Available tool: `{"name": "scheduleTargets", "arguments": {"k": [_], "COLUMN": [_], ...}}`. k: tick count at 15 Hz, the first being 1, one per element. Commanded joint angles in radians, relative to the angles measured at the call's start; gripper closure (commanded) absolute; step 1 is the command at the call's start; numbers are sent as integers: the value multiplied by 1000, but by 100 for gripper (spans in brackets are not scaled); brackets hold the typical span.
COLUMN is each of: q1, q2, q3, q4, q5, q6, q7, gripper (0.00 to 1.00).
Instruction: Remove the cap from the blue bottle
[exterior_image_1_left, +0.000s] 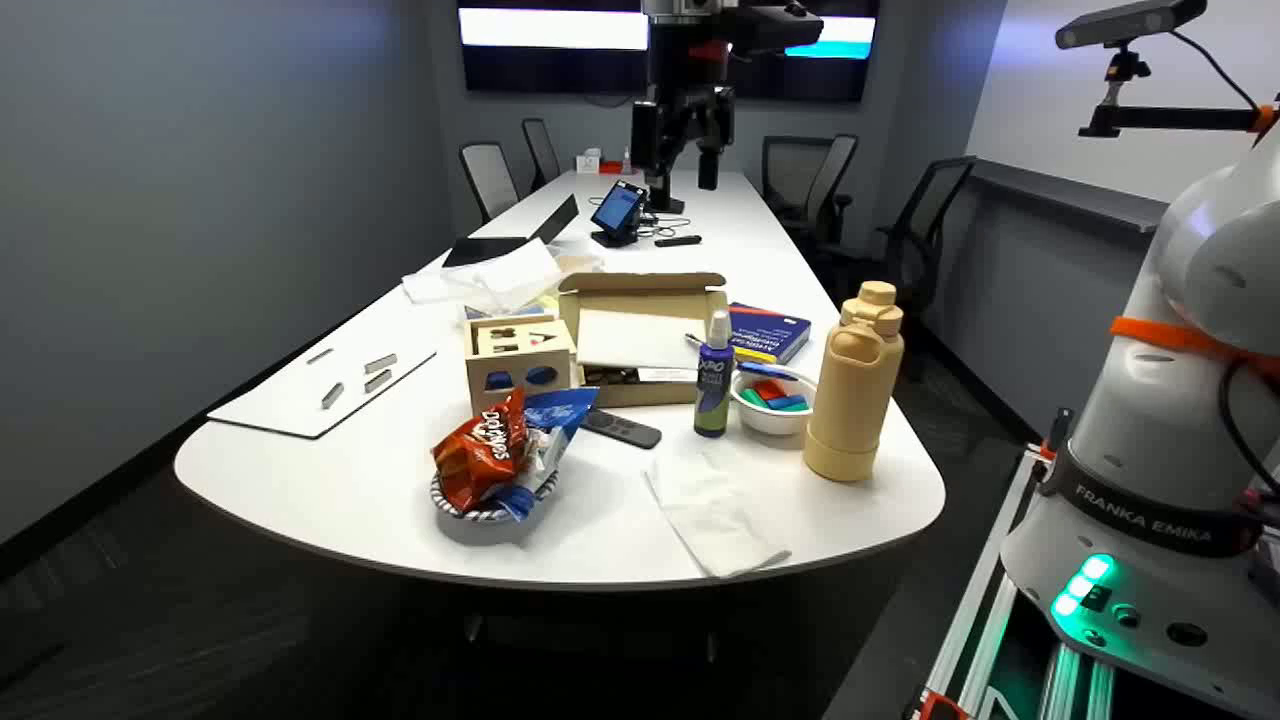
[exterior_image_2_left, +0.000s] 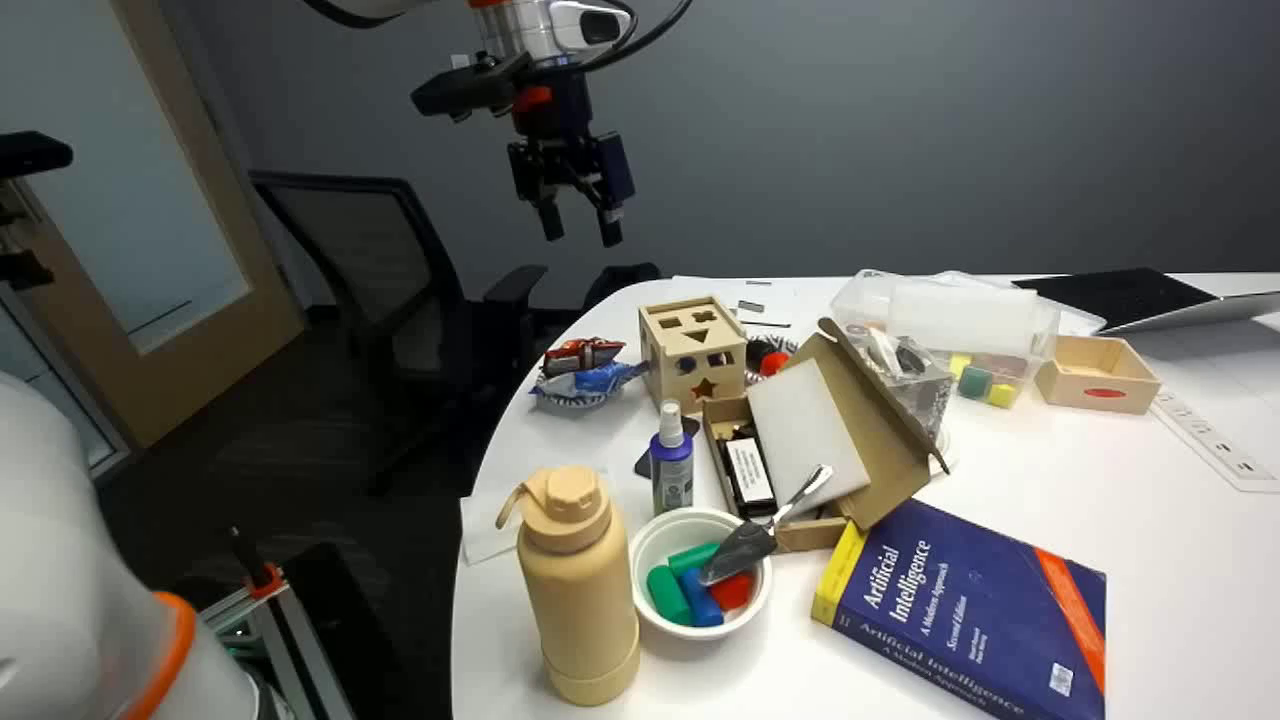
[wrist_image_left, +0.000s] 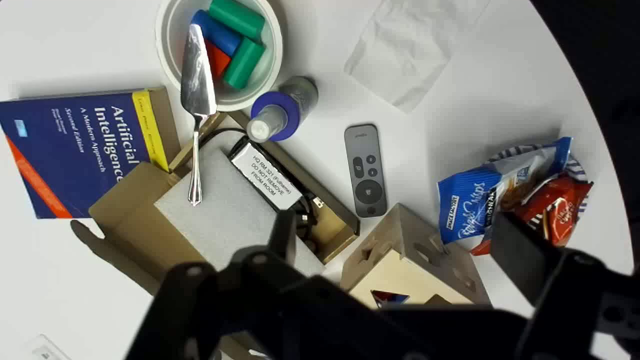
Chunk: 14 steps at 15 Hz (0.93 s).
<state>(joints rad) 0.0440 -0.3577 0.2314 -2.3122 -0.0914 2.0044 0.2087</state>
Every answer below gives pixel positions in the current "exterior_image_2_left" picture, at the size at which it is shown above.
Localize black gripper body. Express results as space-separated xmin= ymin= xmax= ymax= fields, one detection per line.
xmin=504 ymin=91 xmax=635 ymax=209

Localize blue spray bottle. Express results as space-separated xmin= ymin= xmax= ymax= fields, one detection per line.
xmin=647 ymin=395 xmax=698 ymax=520

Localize tan insulated water bottle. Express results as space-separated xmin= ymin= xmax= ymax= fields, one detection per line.
xmin=491 ymin=462 xmax=644 ymax=713

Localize wooden shape sorter cube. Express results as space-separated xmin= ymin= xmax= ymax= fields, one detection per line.
xmin=635 ymin=292 xmax=753 ymax=415

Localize black mesh office chair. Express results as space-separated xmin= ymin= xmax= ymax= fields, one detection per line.
xmin=247 ymin=169 xmax=550 ymax=500

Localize small red object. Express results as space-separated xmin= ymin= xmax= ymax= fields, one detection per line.
xmin=743 ymin=336 xmax=798 ymax=382

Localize black rectangular device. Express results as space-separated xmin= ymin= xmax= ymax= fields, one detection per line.
xmin=716 ymin=431 xmax=780 ymax=520

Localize white foam sheet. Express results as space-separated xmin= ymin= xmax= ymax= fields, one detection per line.
xmin=743 ymin=357 xmax=875 ymax=517

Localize clear plastic bag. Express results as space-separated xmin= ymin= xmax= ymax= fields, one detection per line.
xmin=815 ymin=313 xmax=957 ymax=447

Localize metal spatula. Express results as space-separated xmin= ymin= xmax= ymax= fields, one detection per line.
xmin=694 ymin=464 xmax=839 ymax=594

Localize open cardboard box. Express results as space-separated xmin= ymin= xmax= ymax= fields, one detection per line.
xmin=694 ymin=327 xmax=957 ymax=555

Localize green toy block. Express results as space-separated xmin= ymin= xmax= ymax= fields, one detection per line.
xmin=644 ymin=538 xmax=725 ymax=630

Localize blue toy block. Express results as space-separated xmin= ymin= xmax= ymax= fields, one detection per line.
xmin=675 ymin=565 xmax=727 ymax=633

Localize red toy block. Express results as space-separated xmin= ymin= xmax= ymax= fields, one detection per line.
xmin=706 ymin=569 xmax=760 ymax=615

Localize green ball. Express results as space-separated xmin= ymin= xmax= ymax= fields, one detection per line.
xmin=957 ymin=359 xmax=1001 ymax=406

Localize white round bowl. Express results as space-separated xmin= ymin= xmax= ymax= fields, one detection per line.
xmin=622 ymin=506 xmax=776 ymax=644

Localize small wooden tray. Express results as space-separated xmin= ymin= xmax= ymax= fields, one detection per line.
xmin=1030 ymin=331 xmax=1163 ymax=422

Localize blue hardcover textbook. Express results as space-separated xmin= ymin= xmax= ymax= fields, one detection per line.
xmin=806 ymin=495 xmax=1112 ymax=720

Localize papers on table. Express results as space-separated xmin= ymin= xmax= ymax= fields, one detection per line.
xmin=1148 ymin=390 xmax=1280 ymax=500

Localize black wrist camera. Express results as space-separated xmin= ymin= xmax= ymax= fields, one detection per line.
xmin=407 ymin=51 xmax=540 ymax=124

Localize wooden door frame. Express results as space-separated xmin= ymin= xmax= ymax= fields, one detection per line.
xmin=0 ymin=0 xmax=308 ymax=452

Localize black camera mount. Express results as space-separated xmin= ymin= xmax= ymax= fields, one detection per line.
xmin=0 ymin=127 xmax=80 ymax=292

